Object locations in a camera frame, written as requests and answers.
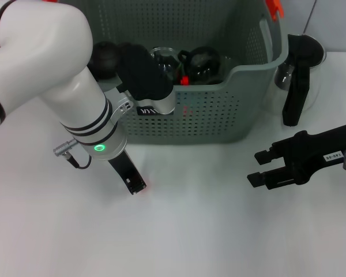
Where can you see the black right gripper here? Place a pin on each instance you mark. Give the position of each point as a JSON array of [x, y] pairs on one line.
[[314, 155]]

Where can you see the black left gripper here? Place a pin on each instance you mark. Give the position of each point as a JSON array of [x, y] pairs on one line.
[[124, 167]]

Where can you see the black ceramic teapot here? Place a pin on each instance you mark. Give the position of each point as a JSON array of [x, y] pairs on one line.
[[103, 57]]

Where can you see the clear glass teapot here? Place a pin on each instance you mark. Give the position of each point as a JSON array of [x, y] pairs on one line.
[[164, 57]]

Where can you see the grey-green perforated storage basket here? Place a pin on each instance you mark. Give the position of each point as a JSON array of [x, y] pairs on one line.
[[233, 115]]

